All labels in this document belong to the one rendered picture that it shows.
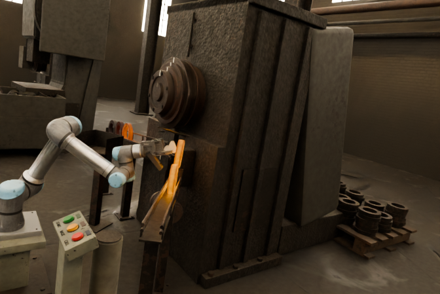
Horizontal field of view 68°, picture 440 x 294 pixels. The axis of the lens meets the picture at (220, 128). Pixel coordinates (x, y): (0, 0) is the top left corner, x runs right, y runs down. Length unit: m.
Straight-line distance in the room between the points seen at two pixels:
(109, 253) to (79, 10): 3.61
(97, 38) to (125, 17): 8.06
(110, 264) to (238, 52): 1.24
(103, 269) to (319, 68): 1.76
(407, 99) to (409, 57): 0.85
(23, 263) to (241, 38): 1.67
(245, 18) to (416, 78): 6.16
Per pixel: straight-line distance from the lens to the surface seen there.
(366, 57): 8.31
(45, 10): 4.53
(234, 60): 1.90
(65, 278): 1.48
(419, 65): 7.79
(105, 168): 1.71
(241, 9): 1.95
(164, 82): 2.10
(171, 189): 1.65
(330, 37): 2.42
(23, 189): 1.98
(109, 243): 1.50
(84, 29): 4.67
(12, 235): 2.02
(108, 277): 1.58
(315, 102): 2.38
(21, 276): 2.14
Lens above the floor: 1.25
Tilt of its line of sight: 8 degrees down
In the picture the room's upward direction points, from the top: 9 degrees clockwise
